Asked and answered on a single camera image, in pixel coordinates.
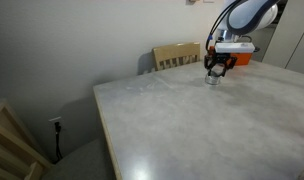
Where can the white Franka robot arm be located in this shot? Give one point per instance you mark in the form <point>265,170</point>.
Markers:
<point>250,15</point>

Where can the white wall outlet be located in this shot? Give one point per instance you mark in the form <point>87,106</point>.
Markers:
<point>55,119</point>

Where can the silver candle jar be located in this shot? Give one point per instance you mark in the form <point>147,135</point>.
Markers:
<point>212,81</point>

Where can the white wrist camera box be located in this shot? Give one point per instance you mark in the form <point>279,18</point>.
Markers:
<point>233,47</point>

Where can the orange cardboard box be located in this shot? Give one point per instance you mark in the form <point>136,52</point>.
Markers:
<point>242,59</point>

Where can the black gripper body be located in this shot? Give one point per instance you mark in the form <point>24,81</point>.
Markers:
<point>220,59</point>

